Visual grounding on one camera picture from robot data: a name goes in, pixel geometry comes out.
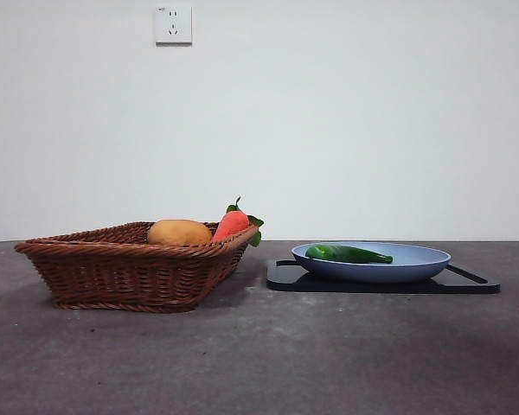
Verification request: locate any light blue round plate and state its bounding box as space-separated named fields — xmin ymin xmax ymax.
xmin=291 ymin=240 xmax=452 ymax=284

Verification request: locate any green pepper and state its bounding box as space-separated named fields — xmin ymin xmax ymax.
xmin=304 ymin=243 xmax=394 ymax=265

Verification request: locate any dark rectangular tray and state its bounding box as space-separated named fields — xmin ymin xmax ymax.
xmin=266 ymin=258 xmax=502 ymax=295

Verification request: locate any white wall socket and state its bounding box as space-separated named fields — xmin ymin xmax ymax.
xmin=154 ymin=4 xmax=194 ymax=46

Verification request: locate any yellow-brown potato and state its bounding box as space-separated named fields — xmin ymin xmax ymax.
xmin=147 ymin=219 xmax=213 ymax=246

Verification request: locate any brown wicker basket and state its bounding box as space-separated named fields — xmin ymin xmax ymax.
xmin=14 ymin=220 xmax=261 ymax=314

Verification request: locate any orange carrot with green leaves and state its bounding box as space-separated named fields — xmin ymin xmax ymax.
xmin=210 ymin=196 xmax=265 ymax=248

